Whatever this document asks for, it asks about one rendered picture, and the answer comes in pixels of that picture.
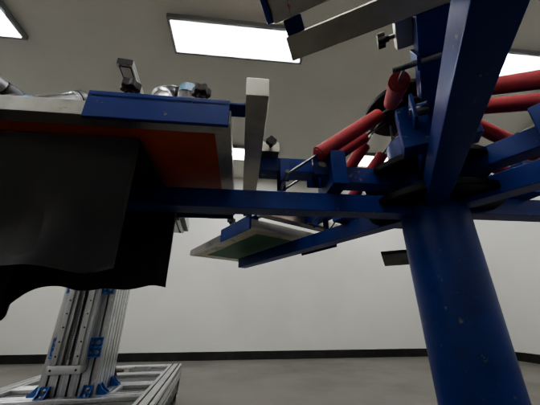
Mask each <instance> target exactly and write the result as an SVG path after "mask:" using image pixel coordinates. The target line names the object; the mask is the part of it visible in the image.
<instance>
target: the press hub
mask: <svg viewBox="0 0 540 405"><path fill-rule="evenodd" d="M386 91H387V90H385V91H383V92H382V93H380V94H379V95H378V96H377V97H376V98H374V100H373V101H372V102H371V103H370V105H369V106H368V108H367V110H366V115H367V114H368V113H370V112H372V111H374V110H375V109H380V110H381V111H382V112H383V111H384V110H386V108H385V107H384V99H385V95H386ZM411 93H412V95H413V96H417V89H416V78H414V79H411V82H410V84H409V86H408V88H407V90H406V92H405V94H404V96H403V98H402V100H403V102H401V103H399V106H398V107H397V108H396V109H398V108H403V107H407V106H408V95H409V94H411ZM384 114H386V116H385V117H384V120H383V121H382V122H381V123H380V125H381V124H382V123H384V122H385V121H386V122H387V123H386V124H385V125H383V126H381V127H380V128H378V129H376V130H375V132H374V133H376V134H378V135H382V136H388V137H390V136H391V132H390V125H391V128H392V134H393V136H394V135H395V134H396V133H397V132H398V130H397V126H396V123H395V109H394V110H388V111H387V112H385V113H384ZM487 153H488V150H487V148H486V147H484V146H482V145H476V144H472V145H471V147H470V150H469V152H468V155H467V157H466V159H465V161H464V162H467V161H469V160H472V159H474V158H478V157H480V156H482V155H485V154H487ZM387 158H388V161H386V162H384V163H383V164H381V165H379V166H377V167H376V168H375V169H374V174H375V175H390V176H403V177H404V181H405V186H403V187H402V188H400V189H399V190H397V191H395V192H392V193H390V194H388V195H386V196H384V197H382V198H380V199H379V204H380V205H381V206H400V207H411V214H410V215H408V216H406V217H404V218H403V219H400V222H401V225H402V226H401V227H397V228H395V229H403V237H404V241H405V245H406V249H407V257H408V261H409V265H410V269H411V276H412V280H413V285H414V289H415V296H416V300H417V305H418V308H419V315H420V320H421V324H422V328H423V335H424V340H425V344H426V348H427V355H428V359H429V363H430V367H431V372H432V379H433V383H434V388H435V391H436V398H437V403H438V405H531V402H530V397H529V395H528V392H527V389H526V385H525V382H524V379H523V377H522V372H521V369H520V366H519V364H518V360H517V356H516V354H515V351H514V348H513V344H512V341H511V338H510V335H509V331H508V329H507V325H506V323H505V318H504V316H503V313H502V310H501V306H500V303H499V300H498V298H497V293H496V290H495V288H494V285H493V280H492V277H491V275H490V272H489V268H488V265H487V262H486V259H485V255H484V252H483V249H482V246H481V242H480V240H479V237H478V234H477V229H476V227H475V224H474V222H473V217H472V214H471V211H470V209H483V210H494V209H495V208H497V207H499V206H500V205H501V204H502V203H504V202H505V200H506V199H507V198H506V199H502V200H499V201H496V202H491V203H487V204H485V205H481V206H478V207H473V208H469V207H467V206H465V205H462V204H461V202H460V199H463V198H467V197H470V196H473V195H476V194H481V193H484V192H486V191H490V190H494V189H497V188H500V186H501V184H500V182H499V181H498V180H495V179H491V178H486V177H488V176H489V175H490V174H491V173H492V172H490V173H487V174H483V175H481V176H478V177H459V178H458V179H457V181H456V185H455V186H454V189H453V191H452V194H451V197H450V199H449V200H448V204H440V205H434V206H429V207H426V206H425V205H424V199H425V194H426V190H427V188H426V185H425V182H423V179H421V180H419V179H418V176H417V173H416V167H417V160H418V155H416V156H412V157H404V156H403V151H402V147H401V144H400V140H399V137H397V138H395V139H394V140H393V141H392V142H391V143H390V144H389V145H388V146H387ZM422 182H423V183H422Z"/></svg>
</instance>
